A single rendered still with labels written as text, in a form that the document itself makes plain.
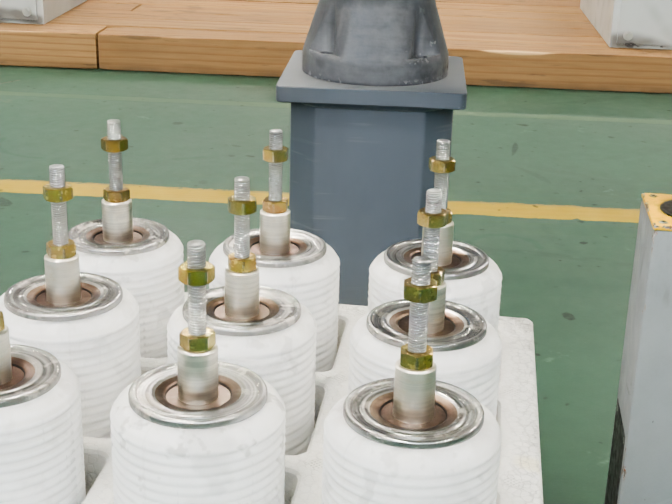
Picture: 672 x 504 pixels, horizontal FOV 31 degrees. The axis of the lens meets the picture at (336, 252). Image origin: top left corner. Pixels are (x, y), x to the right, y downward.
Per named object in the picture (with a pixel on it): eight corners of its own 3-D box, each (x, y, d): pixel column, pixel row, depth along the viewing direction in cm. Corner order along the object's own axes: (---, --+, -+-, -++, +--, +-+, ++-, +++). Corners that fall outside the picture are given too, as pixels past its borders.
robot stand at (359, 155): (291, 298, 144) (295, 49, 134) (446, 306, 143) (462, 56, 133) (272, 365, 127) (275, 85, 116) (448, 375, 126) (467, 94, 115)
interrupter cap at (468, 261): (376, 278, 84) (376, 269, 83) (391, 242, 91) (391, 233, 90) (485, 288, 82) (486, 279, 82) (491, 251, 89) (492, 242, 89)
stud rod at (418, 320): (417, 385, 65) (425, 253, 62) (427, 392, 64) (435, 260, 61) (401, 388, 64) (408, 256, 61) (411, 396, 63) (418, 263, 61)
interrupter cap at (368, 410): (414, 375, 69) (415, 364, 69) (512, 425, 64) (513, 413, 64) (314, 412, 65) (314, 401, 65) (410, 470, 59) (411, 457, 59)
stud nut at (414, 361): (423, 353, 64) (424, 339, 64) (440, 366, 63) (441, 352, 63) (391, 360, 64) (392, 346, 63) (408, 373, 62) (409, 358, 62)
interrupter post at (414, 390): (413, 404, 66) (416, 349, 65) (444, 420, 64) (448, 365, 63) (381, 417, 65) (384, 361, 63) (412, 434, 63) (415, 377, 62)
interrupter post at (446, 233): (417, 268, 86) (419, 225, 84) (421, 257, 88) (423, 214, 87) (451, 271, 85) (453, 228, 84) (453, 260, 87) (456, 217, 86)
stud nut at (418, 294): (427, 288, 63) (428, 273, 63) (444, 299, 62) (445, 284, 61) (395, 294, 62) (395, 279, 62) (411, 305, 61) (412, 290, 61)
